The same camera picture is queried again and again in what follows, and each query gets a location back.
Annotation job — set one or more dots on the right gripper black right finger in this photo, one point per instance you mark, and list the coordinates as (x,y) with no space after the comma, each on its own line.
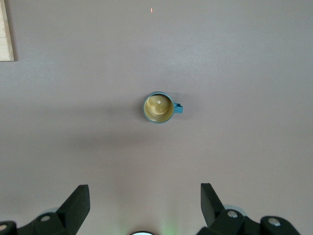
(212,210)

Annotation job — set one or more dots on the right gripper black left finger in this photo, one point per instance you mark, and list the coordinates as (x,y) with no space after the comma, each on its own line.
(71,210)

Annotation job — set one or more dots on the teal cup with yellow inside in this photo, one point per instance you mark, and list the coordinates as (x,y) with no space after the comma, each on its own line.
(157,107)

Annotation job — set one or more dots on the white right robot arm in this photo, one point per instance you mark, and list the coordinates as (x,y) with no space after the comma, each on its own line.
(141,233)

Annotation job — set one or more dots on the brown table cover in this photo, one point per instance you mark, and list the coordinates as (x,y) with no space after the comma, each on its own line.
(220,147)

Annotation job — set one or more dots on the bamboo cutting board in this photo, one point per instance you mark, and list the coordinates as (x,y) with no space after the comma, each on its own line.
(5,31)

